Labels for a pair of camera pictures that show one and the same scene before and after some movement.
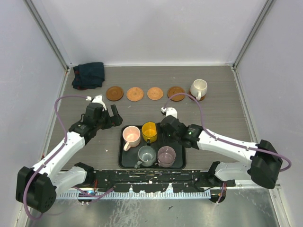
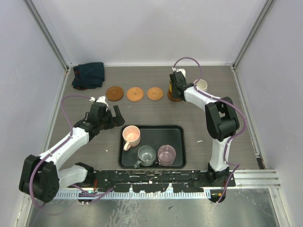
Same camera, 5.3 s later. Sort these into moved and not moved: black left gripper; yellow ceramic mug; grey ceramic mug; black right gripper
Moved: black right gripper; yellow ceramic mug
Not moved: grey ceramic mug; black left gripper
